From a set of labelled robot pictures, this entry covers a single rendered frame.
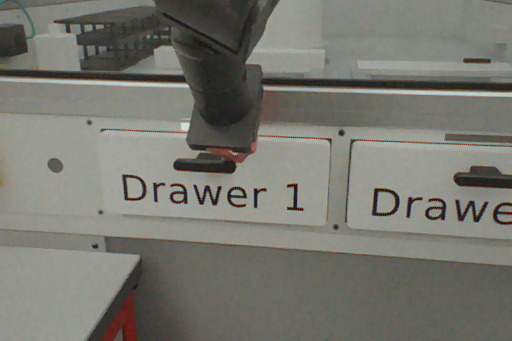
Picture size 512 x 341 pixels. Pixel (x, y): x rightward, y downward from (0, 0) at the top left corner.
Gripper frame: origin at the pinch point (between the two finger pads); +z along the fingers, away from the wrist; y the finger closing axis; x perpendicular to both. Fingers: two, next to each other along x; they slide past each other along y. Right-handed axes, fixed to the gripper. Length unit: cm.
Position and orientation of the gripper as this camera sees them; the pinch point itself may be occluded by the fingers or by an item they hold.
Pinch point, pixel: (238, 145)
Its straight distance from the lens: 57.1
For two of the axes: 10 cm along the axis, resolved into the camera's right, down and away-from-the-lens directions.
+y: 1.3, -8.8, 4.6
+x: -9.9, -0.6, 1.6
